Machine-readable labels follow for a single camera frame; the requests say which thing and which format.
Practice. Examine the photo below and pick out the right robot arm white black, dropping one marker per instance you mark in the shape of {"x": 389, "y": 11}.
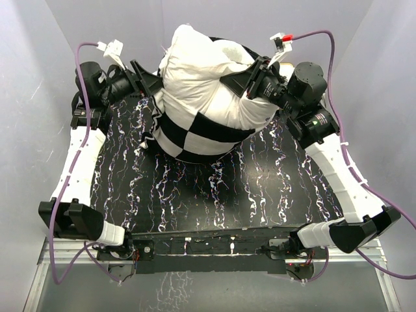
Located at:
{"x": 314, "y": 128}

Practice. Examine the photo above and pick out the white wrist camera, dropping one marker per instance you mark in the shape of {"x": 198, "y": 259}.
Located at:
{"x": 283, "y": 45}
{"x": 112, "y": 51}

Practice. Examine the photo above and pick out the white pillow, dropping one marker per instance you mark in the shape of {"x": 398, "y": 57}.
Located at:
{"x": 191, "y": 70}

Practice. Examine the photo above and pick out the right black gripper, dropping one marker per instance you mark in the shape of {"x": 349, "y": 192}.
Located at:
{"x": 238, "y": 82}

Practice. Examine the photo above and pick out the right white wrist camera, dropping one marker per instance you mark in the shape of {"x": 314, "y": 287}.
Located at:
{"x": 283, "y": 45}

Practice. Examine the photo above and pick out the aluminium frame rail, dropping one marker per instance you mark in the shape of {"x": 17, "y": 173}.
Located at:
{"x": 210, "y": 270}

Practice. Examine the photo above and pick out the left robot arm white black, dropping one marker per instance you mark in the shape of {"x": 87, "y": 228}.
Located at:
{"x": 68, "y": 214}

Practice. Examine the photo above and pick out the black white checkered pillowcase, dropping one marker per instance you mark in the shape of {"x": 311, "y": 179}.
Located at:
{"x": 205, "y": 140}

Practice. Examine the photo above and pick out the small whiteboard with wooden frame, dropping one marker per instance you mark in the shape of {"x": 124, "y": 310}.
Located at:
{"x": 286, "y": 66}

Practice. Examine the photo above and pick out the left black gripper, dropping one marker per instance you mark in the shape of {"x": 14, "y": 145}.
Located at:
{"x": 150, "y": 84}

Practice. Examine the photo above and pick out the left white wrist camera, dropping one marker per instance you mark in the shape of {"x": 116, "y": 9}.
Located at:
{"x": 112, "y": 51}

